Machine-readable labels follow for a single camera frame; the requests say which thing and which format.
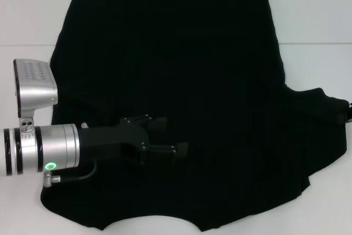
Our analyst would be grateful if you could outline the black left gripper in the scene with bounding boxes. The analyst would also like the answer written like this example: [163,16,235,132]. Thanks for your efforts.
[78,113,190,166]

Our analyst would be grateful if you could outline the black t-shirt with white print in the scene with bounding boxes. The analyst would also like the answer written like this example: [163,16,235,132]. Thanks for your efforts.
[40,0,349,233]

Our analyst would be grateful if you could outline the left gripper cable silver plug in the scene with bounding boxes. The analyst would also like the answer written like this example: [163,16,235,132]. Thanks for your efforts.
[42,160,97,188]

